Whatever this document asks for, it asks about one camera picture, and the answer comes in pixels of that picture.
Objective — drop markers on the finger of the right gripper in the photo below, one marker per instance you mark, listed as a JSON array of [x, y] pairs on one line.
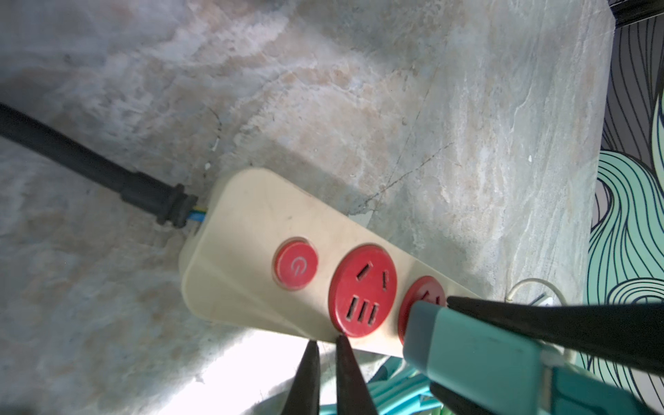
[[627, 334], [456, 403]]

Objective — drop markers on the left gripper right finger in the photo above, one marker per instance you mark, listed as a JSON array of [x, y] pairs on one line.
[[352, 392]]

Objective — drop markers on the teal charger plug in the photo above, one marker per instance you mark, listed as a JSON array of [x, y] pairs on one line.
[[504, 372]]

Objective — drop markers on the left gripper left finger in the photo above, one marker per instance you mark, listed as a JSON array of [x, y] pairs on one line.
[[304, 395]]

